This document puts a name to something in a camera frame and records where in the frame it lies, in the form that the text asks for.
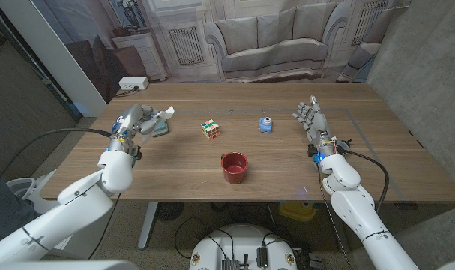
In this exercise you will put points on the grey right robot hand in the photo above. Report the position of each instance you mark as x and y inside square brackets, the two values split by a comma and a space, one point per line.
[319, 122]

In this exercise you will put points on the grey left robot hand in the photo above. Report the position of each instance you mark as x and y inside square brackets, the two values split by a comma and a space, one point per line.
[127, 118]

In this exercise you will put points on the white paper towel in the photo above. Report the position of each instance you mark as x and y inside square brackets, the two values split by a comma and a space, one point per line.
[168, 111]

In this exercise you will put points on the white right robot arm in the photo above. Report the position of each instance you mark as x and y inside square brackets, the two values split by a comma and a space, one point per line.
[358, 210]

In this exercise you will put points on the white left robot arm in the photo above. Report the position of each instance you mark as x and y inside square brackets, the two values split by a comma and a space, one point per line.
[81, 206]

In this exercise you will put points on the red cup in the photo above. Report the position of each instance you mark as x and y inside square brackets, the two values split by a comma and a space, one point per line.
[234, 168]

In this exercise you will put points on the white power strip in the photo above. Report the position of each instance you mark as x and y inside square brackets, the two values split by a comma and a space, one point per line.
[133, 83]

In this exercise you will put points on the teal ribbed sponge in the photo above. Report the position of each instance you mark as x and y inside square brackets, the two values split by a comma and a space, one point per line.
[162, 129]

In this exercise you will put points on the multicolour puzzle cube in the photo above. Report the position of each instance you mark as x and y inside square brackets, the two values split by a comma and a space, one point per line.
[210, 129]

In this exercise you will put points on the printed living room backdrop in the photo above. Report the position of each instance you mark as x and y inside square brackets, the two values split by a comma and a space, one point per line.
[272, 48]

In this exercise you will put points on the yellow object under table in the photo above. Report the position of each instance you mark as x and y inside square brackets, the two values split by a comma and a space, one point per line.
[298, 212]

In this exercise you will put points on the black round floor fan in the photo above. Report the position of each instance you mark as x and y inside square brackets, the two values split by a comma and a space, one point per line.
[169, 212]

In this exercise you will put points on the white chair base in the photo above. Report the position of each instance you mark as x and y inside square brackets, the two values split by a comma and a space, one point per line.
[24, 187]

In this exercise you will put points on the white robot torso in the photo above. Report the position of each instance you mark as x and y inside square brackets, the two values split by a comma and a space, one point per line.
[242, 243]

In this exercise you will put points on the blue toy camera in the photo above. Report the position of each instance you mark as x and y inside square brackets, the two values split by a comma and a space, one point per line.
[265, 125]

